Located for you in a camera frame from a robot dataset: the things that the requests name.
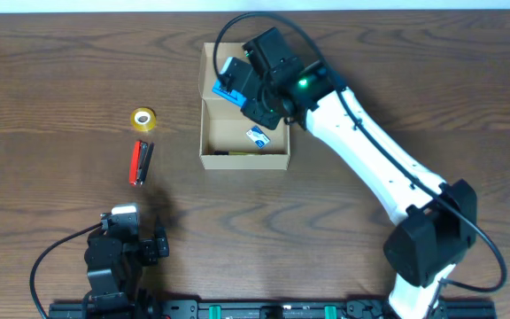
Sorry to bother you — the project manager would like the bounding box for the blue whiteboard duster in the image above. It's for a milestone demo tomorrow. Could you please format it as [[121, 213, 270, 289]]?
[[212, 80, 247, 107]]

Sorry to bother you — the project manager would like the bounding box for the cardboard box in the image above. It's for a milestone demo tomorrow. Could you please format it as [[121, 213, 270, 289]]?
[[198, 43, 290, 170]]

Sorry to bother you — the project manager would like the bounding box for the red black stapler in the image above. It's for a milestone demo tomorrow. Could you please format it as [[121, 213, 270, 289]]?
[[128, 140, 154, 185]]

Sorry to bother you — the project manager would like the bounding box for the yellow tape roll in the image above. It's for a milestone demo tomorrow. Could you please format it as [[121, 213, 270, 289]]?
[[130, 107, 157, 132]]

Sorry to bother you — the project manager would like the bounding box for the small blue white box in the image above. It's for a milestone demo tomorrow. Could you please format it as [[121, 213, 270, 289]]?
[[246, 125, 271, 149]]

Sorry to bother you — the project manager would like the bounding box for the yellow blue highlighter marker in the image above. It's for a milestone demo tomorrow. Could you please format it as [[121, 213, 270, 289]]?
[[213, 151, 260, 156]]

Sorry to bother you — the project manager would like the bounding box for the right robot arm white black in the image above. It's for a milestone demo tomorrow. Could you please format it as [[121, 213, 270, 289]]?
[[218, 28, 478, 318]]

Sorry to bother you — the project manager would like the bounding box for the black mounting rail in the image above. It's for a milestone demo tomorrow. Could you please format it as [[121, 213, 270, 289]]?
[[48, 297, 498, 319]]

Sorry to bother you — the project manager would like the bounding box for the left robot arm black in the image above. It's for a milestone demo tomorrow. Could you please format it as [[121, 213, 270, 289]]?
[[81, 222, 169, 318]]

